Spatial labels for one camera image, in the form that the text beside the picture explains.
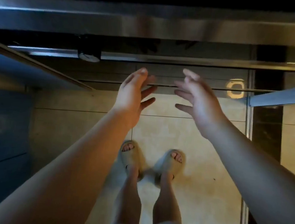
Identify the round grey stove knob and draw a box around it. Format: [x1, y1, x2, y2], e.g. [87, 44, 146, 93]
[77, 49, 102, 63]

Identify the blue cabinet door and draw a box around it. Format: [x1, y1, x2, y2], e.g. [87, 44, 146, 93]
[0, 50, 40, 224]

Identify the person's right forearm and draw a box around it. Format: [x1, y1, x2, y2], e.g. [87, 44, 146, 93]
[197, 115, 295, 224]

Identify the person's leg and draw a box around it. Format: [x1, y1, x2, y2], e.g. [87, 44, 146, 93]
[151, 171, 186, 224]
[113, 162, 148, 224]

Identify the person's right leg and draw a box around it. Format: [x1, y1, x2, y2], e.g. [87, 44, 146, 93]
[151, 171, 186, 224]

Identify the person's right hand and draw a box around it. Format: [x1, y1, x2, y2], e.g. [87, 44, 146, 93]
[170, 68, 233, 142]

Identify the person's left forearm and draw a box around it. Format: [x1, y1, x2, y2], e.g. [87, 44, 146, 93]
[0, 100, 136, 224]

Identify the person's left hand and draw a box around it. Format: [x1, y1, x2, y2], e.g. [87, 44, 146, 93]
[109, 65, 160, 131]

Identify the person's left leg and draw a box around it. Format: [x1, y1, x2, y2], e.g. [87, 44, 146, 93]
[113, 162, 148, 224]

